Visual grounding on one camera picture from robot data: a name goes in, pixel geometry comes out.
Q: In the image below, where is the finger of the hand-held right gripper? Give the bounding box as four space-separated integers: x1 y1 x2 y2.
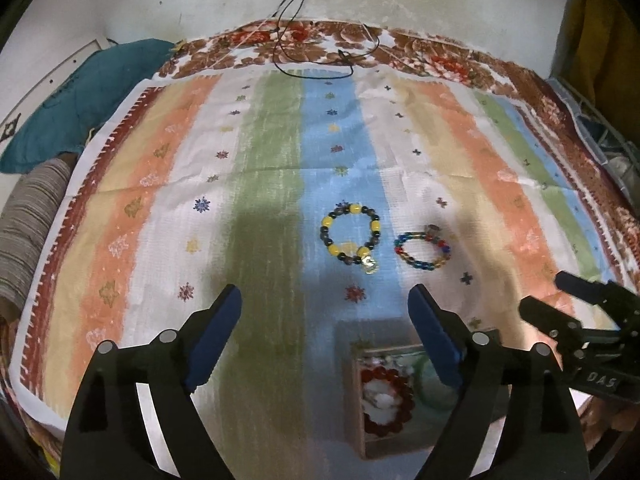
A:
556 271 640 329
519 296 587 367

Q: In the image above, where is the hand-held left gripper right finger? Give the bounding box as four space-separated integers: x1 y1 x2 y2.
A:
407 283 591 480

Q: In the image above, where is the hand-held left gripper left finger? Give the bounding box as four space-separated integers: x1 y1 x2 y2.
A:
62 283 243 480

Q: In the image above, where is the green jade bangle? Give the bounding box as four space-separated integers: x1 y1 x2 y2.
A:
416 359 458 412

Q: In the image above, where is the red bead bracelet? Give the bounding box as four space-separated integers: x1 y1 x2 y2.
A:
360 366 417 436

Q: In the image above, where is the white bead bracelet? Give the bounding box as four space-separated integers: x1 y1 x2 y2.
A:
364 381 397 412

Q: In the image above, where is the multicolour glass bead bracelet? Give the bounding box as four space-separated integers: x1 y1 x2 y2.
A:
393 225 454 274

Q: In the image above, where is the rectangular metal tin box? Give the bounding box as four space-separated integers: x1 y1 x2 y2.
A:
350 342 466 461

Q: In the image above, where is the yellow and dark bead bracelet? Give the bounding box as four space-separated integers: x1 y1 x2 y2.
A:
318 202 384 275

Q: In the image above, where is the person's right hand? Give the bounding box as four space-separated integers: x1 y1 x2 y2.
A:
580 399 640 435

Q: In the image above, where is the grey striped bolster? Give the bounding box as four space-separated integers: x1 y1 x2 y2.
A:
0 159 77 320

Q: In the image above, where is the mustard hanging garment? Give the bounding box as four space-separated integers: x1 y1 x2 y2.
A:
570 0 640 107

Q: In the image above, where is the teal pillow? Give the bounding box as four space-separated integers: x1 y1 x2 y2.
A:
0 38 177 174

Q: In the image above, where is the black power cable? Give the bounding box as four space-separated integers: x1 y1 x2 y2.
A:
272 0 382 81

